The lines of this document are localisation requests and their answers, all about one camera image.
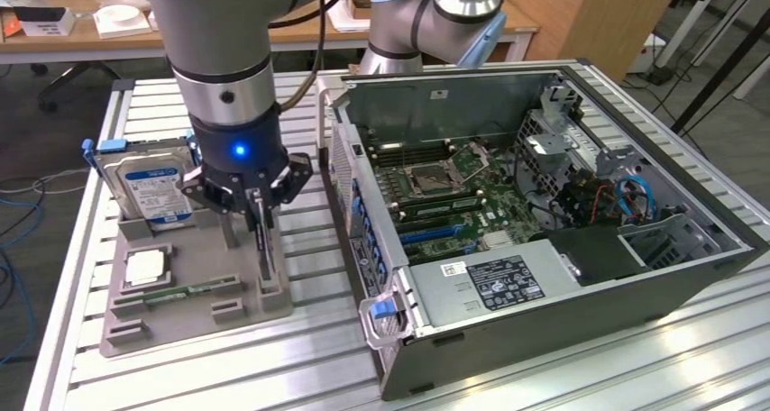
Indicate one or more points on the white floor box red dot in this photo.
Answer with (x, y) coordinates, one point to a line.
(647, 55)

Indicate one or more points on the grey power supply unit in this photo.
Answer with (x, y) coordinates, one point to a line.
(445, 294)

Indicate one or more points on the open dark grey PC case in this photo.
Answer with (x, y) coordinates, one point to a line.
(541, 348)

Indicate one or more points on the green loose RAM stick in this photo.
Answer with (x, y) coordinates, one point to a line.
(166, 295)

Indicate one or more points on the blue case latch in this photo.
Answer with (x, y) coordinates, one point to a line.
(382, 311)

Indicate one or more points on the metal disk bay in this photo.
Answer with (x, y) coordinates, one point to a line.
(675, 240)

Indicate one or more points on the blue plastic disk caddy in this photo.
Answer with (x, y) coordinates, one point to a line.
(110, 147)

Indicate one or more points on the white box round insert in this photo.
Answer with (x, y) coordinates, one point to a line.
(124, 23)

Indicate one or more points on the metal drive cage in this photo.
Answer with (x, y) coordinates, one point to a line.
(548, 145)

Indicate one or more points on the small white labelled box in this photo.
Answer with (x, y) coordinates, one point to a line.
(152, 22)

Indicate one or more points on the white paper stack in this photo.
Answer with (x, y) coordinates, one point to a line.
(349, 21)

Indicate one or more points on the black tripod pole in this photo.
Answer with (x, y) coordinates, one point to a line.
(723, 68)

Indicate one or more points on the blue expansion slot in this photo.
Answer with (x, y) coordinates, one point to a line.
(431, 234)

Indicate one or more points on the wooden desk white frame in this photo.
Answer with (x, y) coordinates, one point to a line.
(296, 39)
(90, 43)

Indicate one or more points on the silver chipset heat sink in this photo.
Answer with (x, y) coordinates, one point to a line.
(499, 240)

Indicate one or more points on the black chair base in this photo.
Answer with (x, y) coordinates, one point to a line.
(61, 79)

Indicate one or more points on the silver CPU chip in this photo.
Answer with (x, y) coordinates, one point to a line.
(146, 267)

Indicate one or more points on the black power adapter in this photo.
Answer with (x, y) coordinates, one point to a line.
(660, 76)

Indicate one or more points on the wooden cabinet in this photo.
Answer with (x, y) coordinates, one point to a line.
(603, 23)

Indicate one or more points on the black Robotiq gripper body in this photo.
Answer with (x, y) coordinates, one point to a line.
(241, 158)

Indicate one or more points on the CPU socket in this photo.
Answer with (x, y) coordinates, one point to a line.
(433, 179)

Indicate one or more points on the green motherboard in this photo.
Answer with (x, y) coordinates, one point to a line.
(512, 208)

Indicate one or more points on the metal socket cover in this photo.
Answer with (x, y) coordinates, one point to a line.
(469, 149)

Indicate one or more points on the green graphics card black fan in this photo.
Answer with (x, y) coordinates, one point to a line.
(265, 258)

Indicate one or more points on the orange box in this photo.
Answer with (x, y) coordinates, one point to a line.
(9, 28)

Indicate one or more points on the silver hard disk blue label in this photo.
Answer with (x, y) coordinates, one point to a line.
(145, 190)

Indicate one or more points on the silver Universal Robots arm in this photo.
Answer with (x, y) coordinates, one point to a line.
(217, 46)

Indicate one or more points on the grey parts rack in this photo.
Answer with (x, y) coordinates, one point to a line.
(193, 267)

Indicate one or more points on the white box black lid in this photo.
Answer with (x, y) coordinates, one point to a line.
(45, 28)

